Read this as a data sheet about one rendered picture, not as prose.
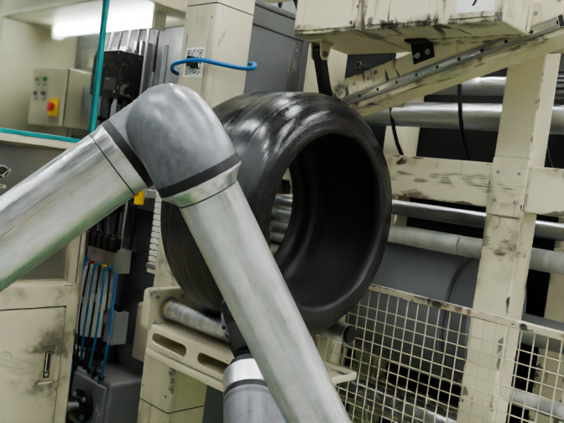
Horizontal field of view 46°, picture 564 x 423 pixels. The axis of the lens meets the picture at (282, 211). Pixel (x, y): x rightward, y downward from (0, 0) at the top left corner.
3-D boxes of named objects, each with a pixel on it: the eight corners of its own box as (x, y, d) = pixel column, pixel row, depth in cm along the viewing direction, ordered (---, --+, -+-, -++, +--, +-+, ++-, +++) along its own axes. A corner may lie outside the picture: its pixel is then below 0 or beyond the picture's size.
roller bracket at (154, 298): (139, 327, 159) (143, 287, 159) (257, 316, 188) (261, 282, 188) (147, 331, 157) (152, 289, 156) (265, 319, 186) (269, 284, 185)
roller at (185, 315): (160, 300, 160) (175, 297, 163) (159, 319, 160) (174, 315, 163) (262, 338, 136) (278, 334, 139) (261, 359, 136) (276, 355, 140)
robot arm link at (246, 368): (216, 383, 110) (273, 373, 110) (216, 360, 114) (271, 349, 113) (231, 414, 116) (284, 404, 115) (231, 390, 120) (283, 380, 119)
